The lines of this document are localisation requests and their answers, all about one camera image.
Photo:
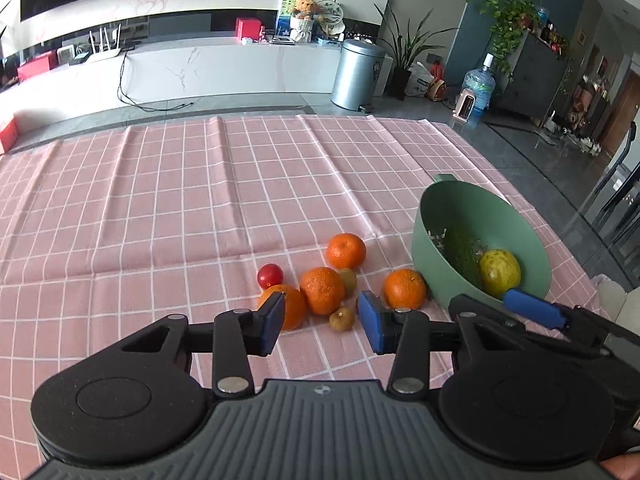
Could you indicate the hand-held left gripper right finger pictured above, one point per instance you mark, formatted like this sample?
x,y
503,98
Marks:
x,y
376,325

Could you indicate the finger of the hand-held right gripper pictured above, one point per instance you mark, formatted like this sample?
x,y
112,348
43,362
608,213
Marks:
x,y
532,307
482,306

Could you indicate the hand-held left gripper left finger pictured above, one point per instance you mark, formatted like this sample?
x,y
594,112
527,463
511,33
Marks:
x,y
270,324

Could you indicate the orange tangerine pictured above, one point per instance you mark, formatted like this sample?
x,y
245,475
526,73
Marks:
x,y
404,288
295,310
346,251
322,290

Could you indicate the small brown longan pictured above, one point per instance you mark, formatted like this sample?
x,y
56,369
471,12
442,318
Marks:
x,y
348,280
341,319

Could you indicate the red cherry tomato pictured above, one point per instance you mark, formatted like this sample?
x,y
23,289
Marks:
x,y
270,276

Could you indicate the green plastic bowl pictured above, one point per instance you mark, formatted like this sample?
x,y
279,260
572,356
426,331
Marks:
x,y
435,270

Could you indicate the person's right forearm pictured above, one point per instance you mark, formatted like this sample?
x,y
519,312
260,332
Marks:
x,y
622,466

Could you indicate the cream sofa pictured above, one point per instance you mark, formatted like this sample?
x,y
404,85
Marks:
x,y
622,305

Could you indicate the green cucumber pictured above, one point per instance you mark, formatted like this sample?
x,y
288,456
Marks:
x,y
460,252

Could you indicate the black chair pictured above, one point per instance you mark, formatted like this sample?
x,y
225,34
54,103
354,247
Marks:
x,y
620,200

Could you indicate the pink checked tablecloth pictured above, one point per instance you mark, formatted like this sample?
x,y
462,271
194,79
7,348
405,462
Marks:
x,y
200,200

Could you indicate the pink white heater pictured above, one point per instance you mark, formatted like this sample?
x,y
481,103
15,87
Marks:
x,y
465,105

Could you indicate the blue water bottle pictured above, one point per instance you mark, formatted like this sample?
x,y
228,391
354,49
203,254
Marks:
x,y
479,85

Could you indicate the orange bag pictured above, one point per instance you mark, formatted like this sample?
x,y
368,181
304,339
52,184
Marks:
x,y
436,87

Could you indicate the dark grey cabinet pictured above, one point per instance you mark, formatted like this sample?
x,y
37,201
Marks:
x,y
535,80

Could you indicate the white plastic bag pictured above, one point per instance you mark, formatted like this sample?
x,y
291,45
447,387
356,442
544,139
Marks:
x,y
417,80

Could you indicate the silver pedal trash can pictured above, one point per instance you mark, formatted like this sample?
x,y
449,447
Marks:
x,y
355,75

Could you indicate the white marble media cabinet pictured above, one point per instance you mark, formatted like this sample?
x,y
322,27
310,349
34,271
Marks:
x,y
225,70

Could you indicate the tall-leaf potted plant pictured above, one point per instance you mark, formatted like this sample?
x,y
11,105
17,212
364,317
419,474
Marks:
x,y
405,45

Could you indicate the bushy ivy plant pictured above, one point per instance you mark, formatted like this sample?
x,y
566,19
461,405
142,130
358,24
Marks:
x,y
510,25

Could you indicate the flat grey device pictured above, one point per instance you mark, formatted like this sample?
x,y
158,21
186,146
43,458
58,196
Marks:
x,y
283,39

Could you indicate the white vase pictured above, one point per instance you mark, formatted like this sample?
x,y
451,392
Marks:
x,y
302,31

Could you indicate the small red box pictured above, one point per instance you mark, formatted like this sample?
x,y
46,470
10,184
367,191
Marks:
x,y
248,27

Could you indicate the green blue picture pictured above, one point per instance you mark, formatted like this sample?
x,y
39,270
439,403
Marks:
x,y
284,12

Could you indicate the decorative round plate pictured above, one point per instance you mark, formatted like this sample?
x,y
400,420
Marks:
x,y
332,15

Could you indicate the white router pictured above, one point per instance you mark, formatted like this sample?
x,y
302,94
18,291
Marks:
x,y
105,52

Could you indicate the brown teddy bear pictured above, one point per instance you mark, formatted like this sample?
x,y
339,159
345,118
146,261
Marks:
x,y
306,7

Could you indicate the red container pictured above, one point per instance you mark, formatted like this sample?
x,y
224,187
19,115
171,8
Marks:
x,y
9,135

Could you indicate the small white device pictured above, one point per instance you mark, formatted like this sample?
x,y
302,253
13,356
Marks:
x,y
66,54

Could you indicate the long red box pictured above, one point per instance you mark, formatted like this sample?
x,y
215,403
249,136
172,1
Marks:
x,y
37,66

